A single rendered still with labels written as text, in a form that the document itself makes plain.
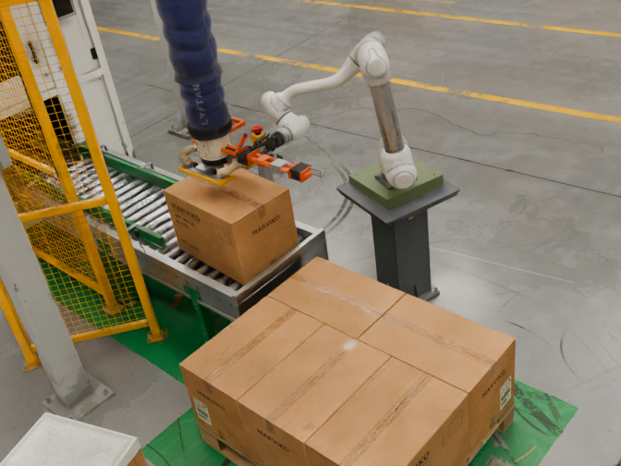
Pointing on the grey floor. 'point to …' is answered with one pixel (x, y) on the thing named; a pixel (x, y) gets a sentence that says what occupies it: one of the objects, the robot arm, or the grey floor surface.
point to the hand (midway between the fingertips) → (250, 155)
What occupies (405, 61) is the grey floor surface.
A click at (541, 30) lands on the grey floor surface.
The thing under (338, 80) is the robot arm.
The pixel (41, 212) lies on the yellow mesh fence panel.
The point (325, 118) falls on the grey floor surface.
